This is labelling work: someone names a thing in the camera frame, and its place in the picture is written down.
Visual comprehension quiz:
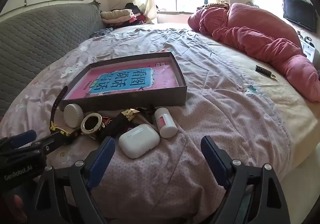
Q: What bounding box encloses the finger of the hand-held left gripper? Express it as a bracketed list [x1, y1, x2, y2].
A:
[15, 130, 69, 158]
[0, 130, 37, 151]

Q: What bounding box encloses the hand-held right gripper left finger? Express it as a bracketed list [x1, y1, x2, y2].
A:
[32, 136, 116, 224]

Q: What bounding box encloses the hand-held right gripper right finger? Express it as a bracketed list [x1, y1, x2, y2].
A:
[200, 135, 292, 224]

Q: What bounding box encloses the yellow watch with black strap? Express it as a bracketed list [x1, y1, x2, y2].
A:
[49, 86, 82, 140]

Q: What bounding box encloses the gold tape roll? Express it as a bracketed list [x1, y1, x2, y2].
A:
[80, 112, 103, 140]

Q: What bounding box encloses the white earbuds case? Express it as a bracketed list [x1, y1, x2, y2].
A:
[118, 124, 160, 160]

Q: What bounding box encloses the grey cardboard box tray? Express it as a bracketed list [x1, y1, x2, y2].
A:
[59, 52, 188, 112]

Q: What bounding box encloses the person's left hand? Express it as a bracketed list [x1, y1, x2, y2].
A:
[0, 193, 28, 224]

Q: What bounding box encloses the white ribbed jar lid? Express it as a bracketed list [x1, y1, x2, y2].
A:
[63, 104, 83, 128]

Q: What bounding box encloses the black and gold clip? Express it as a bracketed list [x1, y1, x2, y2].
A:
[121, 108, 140, 122]

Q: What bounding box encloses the pink and blue book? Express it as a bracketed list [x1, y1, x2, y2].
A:
[71, 60, 182, 96]

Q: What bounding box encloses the grey quilted headboard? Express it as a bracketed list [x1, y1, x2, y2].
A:
[0, 2, 105, 117]

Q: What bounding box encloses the small black box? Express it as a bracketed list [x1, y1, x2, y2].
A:
[255, 65, 278, 81]

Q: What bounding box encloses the dark patterned cloth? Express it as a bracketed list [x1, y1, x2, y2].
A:
[90, 28, 114, 38]

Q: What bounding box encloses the pink quilt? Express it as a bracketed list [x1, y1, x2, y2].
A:
[187, 2, 320, 103]

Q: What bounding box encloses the cream folded blanket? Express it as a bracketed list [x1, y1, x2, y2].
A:
[101, 9, 133, 25]

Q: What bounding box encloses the white television cabinet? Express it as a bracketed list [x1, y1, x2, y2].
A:
[297, 31, 320, 65]

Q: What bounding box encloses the pile of dark clothes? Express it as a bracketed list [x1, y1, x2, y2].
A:
[107, 3, 148, 30]

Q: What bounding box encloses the tan knitted cloth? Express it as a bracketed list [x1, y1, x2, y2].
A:
[196, 1, 232, 11]

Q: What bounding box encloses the black flat television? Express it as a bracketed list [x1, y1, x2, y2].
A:
[282, 0, 318, 33]

